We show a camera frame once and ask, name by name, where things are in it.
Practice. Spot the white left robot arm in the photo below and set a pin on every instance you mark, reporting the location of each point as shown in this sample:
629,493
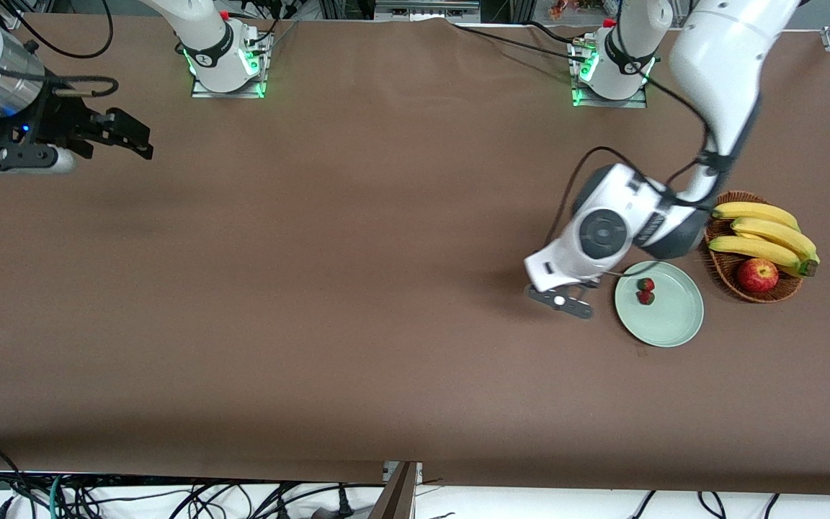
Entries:
725,58

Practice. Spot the brown support beam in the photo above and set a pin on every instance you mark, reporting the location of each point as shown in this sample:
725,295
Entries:
397,497

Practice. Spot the brown wicker basket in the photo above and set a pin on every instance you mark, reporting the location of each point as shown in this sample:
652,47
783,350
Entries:
728,270

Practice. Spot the brown table cover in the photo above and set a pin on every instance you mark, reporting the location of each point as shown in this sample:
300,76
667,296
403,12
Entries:
458,396

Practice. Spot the red strawberry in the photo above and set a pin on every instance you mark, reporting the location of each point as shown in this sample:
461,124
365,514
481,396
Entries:
646,284
645,298

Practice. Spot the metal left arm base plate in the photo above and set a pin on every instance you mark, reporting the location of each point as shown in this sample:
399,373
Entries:
631,104

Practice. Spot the colourful toy pile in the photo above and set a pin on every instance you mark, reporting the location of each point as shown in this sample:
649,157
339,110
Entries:
566,9

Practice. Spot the pale green plate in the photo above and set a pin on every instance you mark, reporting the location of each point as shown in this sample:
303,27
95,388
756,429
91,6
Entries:
674,317

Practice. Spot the grey equipment box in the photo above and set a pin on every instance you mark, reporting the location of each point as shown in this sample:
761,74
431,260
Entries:
426,9

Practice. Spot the yellow banana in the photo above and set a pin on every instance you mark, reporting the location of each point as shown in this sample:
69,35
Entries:
753,249
775,232
753,211

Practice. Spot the red apple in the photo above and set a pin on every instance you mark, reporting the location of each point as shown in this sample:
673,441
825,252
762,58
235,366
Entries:
757,276

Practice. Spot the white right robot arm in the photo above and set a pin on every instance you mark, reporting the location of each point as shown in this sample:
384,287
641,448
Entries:
206,43

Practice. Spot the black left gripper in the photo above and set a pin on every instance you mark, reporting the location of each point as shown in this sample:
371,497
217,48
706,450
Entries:
590,284

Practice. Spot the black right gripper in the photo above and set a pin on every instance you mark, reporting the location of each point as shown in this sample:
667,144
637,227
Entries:
62,120

